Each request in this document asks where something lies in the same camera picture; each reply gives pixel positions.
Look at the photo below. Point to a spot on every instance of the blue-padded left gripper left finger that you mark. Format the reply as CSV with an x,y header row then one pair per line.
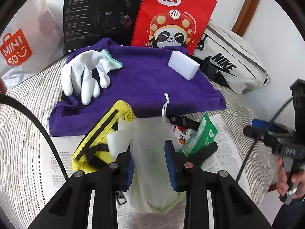
x,y
123,176

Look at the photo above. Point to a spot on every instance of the white Miniso plastic bag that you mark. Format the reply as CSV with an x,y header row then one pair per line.
x,y
31,42

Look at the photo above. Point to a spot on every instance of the wooden door frame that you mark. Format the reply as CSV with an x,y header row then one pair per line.
x,y
245,16

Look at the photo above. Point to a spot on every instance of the green tissue pack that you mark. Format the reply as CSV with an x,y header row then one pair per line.
x,y
204,136

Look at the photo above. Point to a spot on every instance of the white sponge block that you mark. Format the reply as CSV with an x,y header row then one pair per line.
x,y
183,65

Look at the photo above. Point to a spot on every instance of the white mesh drawstring bag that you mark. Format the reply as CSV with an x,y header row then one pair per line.
x,y
151,191

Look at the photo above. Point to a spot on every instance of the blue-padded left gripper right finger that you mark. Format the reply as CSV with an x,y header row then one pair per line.
x,y
179,176

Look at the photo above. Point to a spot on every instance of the black headset box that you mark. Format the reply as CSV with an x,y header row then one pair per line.
x,y
86,22

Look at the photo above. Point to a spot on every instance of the white fruit-print sachet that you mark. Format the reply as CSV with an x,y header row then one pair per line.
x,y
182,135

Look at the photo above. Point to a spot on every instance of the white Nike waist bag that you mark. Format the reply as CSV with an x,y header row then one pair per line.
x,y
228,60

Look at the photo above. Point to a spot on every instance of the yellow black pouch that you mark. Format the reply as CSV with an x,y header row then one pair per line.
x,y
92,153

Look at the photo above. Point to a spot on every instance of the white work glove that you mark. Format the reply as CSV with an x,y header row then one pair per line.
x,y
87,73

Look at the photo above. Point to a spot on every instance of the newspaper sheet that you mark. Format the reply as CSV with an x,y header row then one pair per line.
x,y
225,158

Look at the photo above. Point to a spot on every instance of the purple towel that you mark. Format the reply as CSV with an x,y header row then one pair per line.
x,y
142,83

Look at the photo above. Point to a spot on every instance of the person's right hand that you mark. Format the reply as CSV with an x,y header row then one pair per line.
x,y
282,185

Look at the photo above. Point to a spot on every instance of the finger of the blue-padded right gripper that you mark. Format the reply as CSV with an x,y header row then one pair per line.
x,y
261,124
268,138

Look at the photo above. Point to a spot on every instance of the red panda paper bag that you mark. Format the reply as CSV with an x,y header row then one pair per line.
x,y
172,23

